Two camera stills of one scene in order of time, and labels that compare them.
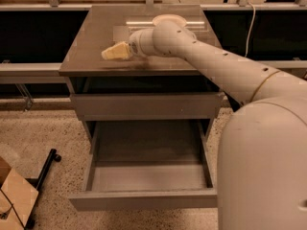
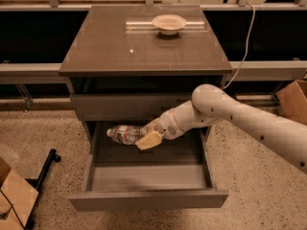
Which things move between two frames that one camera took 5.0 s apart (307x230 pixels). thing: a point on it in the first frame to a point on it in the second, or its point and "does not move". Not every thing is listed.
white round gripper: [133, 47] to [166, 124]
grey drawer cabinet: [172, 87] does not move
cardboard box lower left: [17, 197] does not move
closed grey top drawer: [148, 106] does not move
